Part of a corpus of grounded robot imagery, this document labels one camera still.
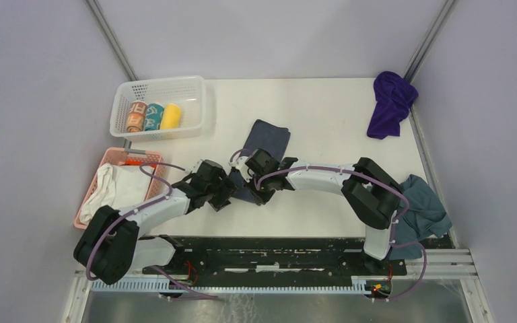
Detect teal patterned rolled towel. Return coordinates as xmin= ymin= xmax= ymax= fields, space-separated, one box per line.
xmin=143 ymin=103 xmax=164 ymax=131

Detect white cloth in basket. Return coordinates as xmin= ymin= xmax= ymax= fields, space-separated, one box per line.
xmin=78 ymin=164 xmax=151 ymax=225

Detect orange item in basket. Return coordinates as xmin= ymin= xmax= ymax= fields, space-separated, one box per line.
xmin=118 ymin=159 xmax=157 ymax=168

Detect purple towel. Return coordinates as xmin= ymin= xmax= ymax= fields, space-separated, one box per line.
xmin=366 ymin=71 xmax=419 ymax=140

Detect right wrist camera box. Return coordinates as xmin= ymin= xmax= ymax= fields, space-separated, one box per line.
xmin=229 ymin=156 xmax=254 ymax=182

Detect corner metal rail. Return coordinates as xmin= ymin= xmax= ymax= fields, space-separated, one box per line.
xmin=403 ymin=0 xmax=458 ymax=83
xmin=83 ymin=0 xmax=138 ymax=81

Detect teal blue towel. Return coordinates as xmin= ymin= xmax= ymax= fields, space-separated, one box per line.
xmin=390 ymin=174 xmax=452 ymax=260

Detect left corner metal rail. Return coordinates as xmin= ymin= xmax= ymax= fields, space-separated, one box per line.
xmin=83 ymin=0 xmax=138 ymax=81

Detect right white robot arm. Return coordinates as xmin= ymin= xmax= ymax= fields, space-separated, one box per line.
xmin=230 ymin=149 xmax=409 ymax=275

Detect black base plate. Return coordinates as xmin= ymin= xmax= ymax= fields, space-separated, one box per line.
xmin=162 ymin=236 xmax=407 ymax=287

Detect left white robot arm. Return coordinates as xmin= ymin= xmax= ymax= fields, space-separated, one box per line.
xmin=73 ymin=159 xmax=238 ymax=285

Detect yellow rolled towel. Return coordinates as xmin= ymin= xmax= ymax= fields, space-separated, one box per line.
xmin=159 ymin=104 xmax=182 ymax=130

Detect pink plastic basket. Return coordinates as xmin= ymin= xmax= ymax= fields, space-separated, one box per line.
xmin=73 ymin=147 xmax=164 ymax=229

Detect aluminium frame rails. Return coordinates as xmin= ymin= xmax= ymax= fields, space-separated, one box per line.
xmin=62 ymin=247 xmax=493 ymax=323

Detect right corner metal rail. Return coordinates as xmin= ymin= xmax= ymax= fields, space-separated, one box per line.
xmin=403 ymin=0 xmax=458 ymax=83

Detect orange patterned rolled towel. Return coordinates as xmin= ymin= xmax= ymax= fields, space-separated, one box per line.
xmin=125 ymin=100 xmax=147 ymax=133

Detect dark grey towel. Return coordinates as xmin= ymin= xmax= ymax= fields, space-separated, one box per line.
xmin=229 ymin=119 xmax=291 ymax=203

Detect white plastic basket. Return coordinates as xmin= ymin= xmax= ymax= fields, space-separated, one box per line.
xmin=109 ymin=75 xmax=207 ymax=143

